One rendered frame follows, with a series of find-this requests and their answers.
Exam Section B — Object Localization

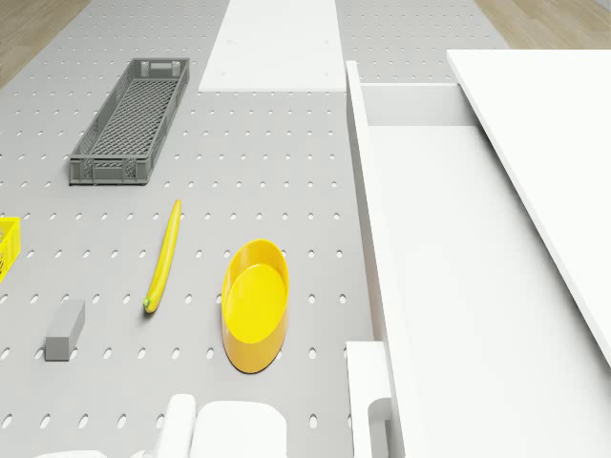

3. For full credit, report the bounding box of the yellow bowl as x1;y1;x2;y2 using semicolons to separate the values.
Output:
221;238;291;375

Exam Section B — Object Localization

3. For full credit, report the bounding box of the yellow basket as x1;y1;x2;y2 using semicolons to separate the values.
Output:
0;217;22;282

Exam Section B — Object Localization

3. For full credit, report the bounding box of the grey cube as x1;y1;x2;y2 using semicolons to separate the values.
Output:
45;299;87;363

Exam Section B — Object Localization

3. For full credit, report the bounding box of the banana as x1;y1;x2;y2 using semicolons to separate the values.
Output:
141;198;183;315

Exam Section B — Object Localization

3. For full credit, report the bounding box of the white drawer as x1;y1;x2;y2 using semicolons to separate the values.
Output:
346;60;611;458

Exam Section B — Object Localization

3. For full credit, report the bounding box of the white board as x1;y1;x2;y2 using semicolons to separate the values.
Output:
198;0;348;94

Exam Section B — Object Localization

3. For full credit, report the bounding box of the dark grey basket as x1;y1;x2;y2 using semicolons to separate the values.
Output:
69;57;191;187

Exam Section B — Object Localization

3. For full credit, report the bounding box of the white cabinet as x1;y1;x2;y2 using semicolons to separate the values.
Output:
447;49;611;369

